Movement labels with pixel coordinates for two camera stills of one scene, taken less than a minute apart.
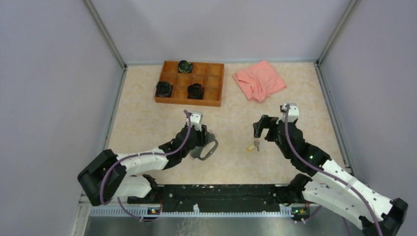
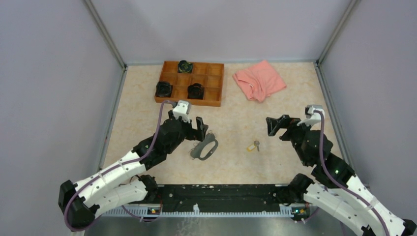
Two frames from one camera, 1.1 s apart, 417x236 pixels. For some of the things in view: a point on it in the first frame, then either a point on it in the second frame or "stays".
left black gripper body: x=200 y=139 to x=186 y=133
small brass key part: x=256 y=144 stays
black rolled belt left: x=163 y=89 stays
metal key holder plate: x=196 y=152 stays
